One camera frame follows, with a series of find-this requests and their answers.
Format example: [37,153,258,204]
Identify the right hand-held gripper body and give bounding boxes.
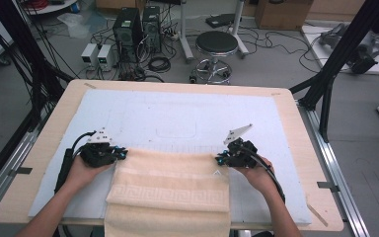
[223,123,260,169]

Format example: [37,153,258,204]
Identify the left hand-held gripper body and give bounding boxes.
[78,127,120,168]

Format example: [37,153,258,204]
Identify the beige towel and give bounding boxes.
[103,147,232,237]

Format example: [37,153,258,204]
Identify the person's left hand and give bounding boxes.
[65,155,114,196]

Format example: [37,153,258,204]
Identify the person's right hand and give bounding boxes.
[235,156,276,197]

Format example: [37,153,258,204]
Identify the white grid mat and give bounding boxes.
[28,88,313,226]

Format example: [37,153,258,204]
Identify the white power supply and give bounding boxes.
[80,42,99,68]
[97,43,117,72]

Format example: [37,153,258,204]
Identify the black round stool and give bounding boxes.
[189,30,240,86]

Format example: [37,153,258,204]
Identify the large black computer tower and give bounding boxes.
[112,7,144,63]

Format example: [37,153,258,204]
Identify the slim black computer tower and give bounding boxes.
[141,5,163,53]

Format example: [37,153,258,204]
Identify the white floor board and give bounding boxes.
[300,24,379,76]

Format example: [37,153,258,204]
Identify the white metal table leg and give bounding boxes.
[177,0,195,63]
[229,0,251,58]

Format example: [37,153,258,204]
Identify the clear plastic bag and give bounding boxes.
[57,12,107,39]

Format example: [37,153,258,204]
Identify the black flat box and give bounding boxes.
[205,13,236,29]

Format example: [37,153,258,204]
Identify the cardboard box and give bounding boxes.
[255,0,314,32]

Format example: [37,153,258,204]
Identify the round white table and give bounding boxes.
[23,0,80,16]

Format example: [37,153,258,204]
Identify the left hand-held gripper black cable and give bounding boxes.
[53,130,97,196]

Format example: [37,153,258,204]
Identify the hand-held gripper black cable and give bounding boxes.
[241,144,286,203]
[53,130,97,196]

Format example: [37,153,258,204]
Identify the right hand-held gripper black cable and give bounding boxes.
[241,144,286,203]

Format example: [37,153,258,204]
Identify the grey metal bracket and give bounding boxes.
[317,181,341,193]
[8,167,34,176]

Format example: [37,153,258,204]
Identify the coil of black cable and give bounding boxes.
[147,56,172,73]

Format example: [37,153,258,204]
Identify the black frame post with cables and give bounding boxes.
[0,0,75,132]

